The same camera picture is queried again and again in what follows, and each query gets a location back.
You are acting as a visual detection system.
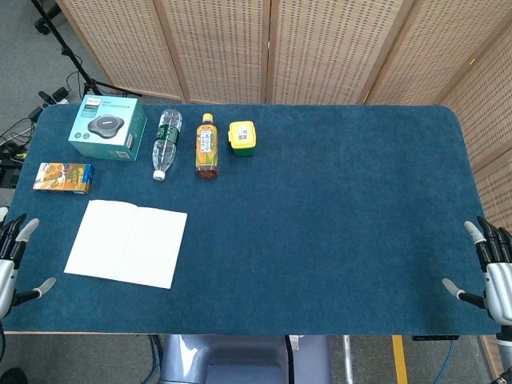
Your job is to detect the black tripod stand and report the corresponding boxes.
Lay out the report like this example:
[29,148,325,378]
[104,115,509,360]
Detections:
[30,0,142,98]

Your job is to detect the tea bottle with yellow cap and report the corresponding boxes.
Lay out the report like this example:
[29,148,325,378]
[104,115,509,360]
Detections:
[194,113,220,180]

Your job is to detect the wooden lattice folding screen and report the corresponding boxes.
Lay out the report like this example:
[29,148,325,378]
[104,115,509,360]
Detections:
[55,0,512,233]

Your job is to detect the clear plastic water bottle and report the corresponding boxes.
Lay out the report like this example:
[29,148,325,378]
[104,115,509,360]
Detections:
[152,108,183,181]

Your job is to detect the black power strip with cables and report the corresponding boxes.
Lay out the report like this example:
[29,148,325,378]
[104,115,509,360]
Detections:
[0,86,70,189]

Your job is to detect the orange and blue snack box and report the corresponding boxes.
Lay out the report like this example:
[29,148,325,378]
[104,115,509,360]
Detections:
[32,162,96,196]

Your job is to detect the blue felt table mat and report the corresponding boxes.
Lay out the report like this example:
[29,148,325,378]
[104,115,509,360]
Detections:
[2,103,503,336]

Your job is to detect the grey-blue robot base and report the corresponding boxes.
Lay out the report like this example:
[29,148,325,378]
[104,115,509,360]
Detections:
[158,334,334,384]

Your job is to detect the yellow and white notebook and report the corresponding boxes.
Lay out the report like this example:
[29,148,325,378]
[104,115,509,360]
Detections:
[63,199,188,290]

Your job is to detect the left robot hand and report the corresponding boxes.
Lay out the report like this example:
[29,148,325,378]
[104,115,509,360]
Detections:
[0,206,57,320]

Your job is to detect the blue cable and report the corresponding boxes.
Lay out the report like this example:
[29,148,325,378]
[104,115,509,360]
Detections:
[146,334,164,384]

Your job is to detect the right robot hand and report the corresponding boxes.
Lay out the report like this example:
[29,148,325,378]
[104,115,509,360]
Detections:
[442,216,512,326]

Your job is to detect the yellow and green small container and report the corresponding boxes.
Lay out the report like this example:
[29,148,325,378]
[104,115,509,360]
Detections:
[228,120,258,158]

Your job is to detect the teal speakerphone box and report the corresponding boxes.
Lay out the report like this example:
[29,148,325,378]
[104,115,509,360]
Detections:
[67,94,148,162]

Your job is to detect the yellow floor tape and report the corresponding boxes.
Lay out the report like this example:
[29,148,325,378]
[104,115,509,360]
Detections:
[391,334,409,384]

